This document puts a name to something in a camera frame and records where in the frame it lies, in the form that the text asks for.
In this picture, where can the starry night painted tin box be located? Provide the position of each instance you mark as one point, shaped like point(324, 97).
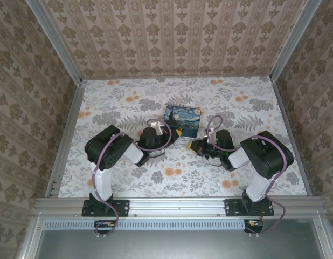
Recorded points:
point(182, 117)

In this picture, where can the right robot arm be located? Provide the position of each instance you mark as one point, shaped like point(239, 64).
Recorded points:
point(269, 156)

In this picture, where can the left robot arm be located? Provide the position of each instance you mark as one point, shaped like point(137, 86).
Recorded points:
point(107, 151)

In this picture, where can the floral patterned table cover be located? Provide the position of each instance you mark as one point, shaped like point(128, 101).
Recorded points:
point(182, 186)

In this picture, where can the grey metal panel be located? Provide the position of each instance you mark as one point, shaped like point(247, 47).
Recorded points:
point(182, 245)

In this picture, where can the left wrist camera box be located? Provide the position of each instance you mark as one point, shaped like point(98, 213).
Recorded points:
point(156, 126)

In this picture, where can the aluminium mounting rail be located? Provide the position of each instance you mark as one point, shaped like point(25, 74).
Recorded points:
point(177, 206)

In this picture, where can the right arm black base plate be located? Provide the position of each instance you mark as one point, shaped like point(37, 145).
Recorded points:
point(232, 207)

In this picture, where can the right aluminium side rail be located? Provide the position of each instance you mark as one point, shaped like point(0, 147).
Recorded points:
point(287, 121)

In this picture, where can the aluminium side rail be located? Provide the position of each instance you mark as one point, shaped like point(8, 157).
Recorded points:
point(287, 121)
point(72, 121)

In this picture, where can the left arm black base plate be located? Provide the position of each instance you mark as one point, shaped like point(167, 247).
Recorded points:
point(123, 207)

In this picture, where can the left aluminium side rail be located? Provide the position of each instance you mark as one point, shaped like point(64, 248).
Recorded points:
point(72, 121)

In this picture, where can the right aluminium corner post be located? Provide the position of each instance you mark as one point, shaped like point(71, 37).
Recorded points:
point(293, 43)

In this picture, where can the aluminium corner post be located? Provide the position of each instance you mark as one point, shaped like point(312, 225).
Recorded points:
point(293, 43)
point(56, 43)

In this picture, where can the left aluminium corner post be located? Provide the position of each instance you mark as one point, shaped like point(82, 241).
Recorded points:
point(56, 43)

